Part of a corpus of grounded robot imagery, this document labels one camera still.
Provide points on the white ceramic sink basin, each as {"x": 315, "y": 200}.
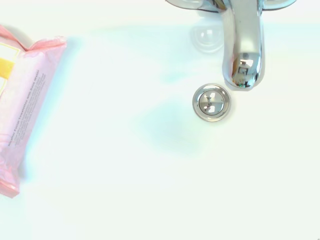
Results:
{"x": 140, "y": 155}

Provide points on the chrome sink drain plug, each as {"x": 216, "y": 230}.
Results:
{"x": 212, "y": 102}

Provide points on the chrome faucet spout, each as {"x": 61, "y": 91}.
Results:
{"x": 246, "y": 50}

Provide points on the pink facial wipes pack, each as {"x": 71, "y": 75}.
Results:
{"x": 22, "y": 105}

